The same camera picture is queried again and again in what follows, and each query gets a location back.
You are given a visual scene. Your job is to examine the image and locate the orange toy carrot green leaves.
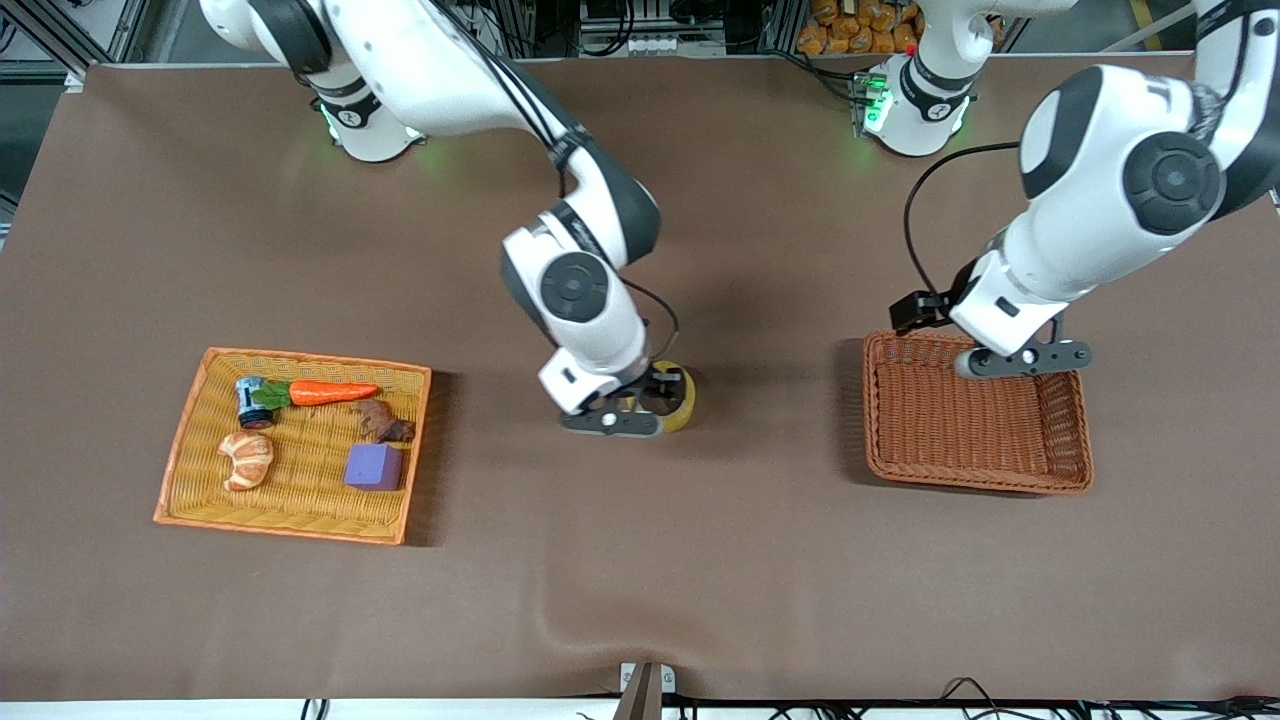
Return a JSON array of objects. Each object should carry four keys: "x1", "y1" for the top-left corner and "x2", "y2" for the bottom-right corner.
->
[{"x1": 252, "y1": 380, "x2": 381, "y2": 411}]

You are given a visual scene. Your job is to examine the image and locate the brown table cloth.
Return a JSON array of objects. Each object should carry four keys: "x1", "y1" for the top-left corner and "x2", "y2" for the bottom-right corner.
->
[{"x1": 0, "y1": 55, "x2": 1280, "y2": 701}]

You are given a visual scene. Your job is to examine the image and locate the yellow wicker basket orange rim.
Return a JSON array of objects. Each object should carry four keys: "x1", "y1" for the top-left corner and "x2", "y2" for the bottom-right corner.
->
[{"x1": 153, "y1": 347, "x2": 433, "y2": 546}]

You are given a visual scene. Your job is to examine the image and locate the orange packets pile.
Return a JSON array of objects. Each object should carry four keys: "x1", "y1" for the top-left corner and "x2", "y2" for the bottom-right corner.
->
[{"x1": 797, "y1": 0, "x2": 923, "y2": 57}]

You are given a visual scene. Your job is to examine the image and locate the clear yellowish tape roll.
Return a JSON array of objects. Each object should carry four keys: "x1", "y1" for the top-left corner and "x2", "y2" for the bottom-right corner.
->
[{"x1": 640, "y1": 360, "x2": 698, "y2": 434}]

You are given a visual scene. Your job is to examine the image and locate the small printed can black lid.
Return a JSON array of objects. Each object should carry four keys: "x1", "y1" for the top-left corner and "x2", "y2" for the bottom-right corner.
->
[{"x1": 235, "y1": 376, "x2": 276, "y2": 431}]

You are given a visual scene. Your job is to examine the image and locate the toy croissant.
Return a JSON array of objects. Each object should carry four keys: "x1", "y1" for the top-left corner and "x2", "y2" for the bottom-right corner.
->
[{"x1": 218, "y1": 431, "x2": 274, "y2": 492}]

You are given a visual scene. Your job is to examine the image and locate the aluminium frame profile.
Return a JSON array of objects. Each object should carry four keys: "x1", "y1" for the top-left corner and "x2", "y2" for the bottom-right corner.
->
[{"x1": 0, "y1": 0, "x2": 153, "y2": 76}]

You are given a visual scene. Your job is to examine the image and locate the brown wicker basket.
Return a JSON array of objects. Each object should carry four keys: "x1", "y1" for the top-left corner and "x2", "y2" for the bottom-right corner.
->
[{"x1": 862, "y1": 331, "x2": 1094, "y2": 496}]

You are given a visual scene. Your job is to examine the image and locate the purple foam cube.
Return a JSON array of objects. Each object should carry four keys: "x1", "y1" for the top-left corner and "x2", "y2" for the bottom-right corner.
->
[{"x1": 344, "y1": 443, "x2": 404, "y2": 492}]

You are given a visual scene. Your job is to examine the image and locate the metal bracket with brown post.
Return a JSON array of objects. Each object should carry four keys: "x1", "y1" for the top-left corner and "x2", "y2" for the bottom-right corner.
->
[{"x1": 619, "y1": 661, "x2": 677, "y2": 720}]

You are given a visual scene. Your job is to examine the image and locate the brown toy animal figure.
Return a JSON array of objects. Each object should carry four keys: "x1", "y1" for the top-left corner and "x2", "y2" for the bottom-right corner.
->
[{"x1": 352, "y1": 398, "x2": 416, "y2": 444}]

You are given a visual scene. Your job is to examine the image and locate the small metal electronics box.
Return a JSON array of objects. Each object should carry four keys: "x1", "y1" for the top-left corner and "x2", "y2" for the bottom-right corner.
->
[{"x1": 850, "y1": 72, "x2": 893, "y2": 138}]

